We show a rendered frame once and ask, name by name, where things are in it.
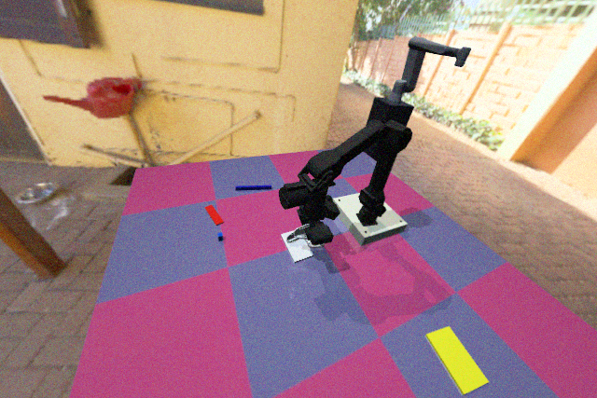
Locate yellow flat rectangular plate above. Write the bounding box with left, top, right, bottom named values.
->
left=425, top=327, right=489, bottom=395

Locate red flat bar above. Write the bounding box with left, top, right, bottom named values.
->
left=204, top=205, right=223, bottom=226

